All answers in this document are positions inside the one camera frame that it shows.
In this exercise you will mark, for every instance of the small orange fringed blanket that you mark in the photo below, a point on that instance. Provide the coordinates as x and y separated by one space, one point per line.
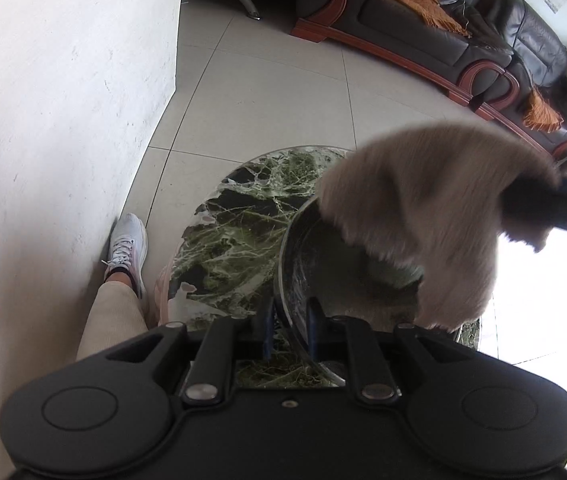
541 110

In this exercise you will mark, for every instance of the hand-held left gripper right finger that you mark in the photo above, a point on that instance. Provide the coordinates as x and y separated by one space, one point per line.
313 327

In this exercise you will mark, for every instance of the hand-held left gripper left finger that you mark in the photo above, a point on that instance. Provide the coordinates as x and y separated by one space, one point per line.
266 332

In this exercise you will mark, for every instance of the person's white sneaker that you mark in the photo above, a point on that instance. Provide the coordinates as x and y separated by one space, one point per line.
127 242

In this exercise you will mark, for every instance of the round green marble table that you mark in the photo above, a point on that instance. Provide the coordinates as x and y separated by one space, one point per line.
243 220

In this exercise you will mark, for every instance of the white curved counter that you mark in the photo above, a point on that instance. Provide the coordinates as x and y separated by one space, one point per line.
63 110

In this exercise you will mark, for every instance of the dark leather sofa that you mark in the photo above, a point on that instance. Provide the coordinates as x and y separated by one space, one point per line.
403 25
538 45

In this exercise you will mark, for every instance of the stainless steel bowl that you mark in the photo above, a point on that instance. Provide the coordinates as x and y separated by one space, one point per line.
313 270

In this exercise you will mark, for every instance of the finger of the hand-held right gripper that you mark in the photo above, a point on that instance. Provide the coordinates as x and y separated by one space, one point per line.
533 205

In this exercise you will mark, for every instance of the person's beige trousers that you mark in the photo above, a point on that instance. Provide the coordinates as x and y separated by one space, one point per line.
108 320

